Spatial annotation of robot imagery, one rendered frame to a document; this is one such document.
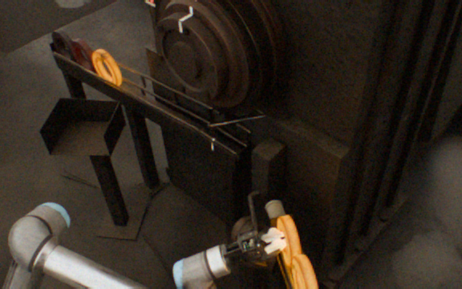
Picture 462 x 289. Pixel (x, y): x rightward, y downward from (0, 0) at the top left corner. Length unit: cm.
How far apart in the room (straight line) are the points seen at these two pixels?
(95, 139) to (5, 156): 110
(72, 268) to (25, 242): 15
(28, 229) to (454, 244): 187
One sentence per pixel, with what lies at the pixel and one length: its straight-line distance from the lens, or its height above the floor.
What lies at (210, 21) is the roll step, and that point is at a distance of 137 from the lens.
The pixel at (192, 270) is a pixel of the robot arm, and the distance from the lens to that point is 147.
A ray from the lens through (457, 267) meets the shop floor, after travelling 244.
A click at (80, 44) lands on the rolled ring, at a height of 75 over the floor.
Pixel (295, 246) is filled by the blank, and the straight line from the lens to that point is 143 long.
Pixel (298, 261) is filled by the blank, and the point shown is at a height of 79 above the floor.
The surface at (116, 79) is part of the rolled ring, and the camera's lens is 220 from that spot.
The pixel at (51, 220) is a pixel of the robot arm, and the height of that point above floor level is 79.
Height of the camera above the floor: 196
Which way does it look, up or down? 45 degrees down
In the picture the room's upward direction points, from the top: 3 degrees counter-clockwise
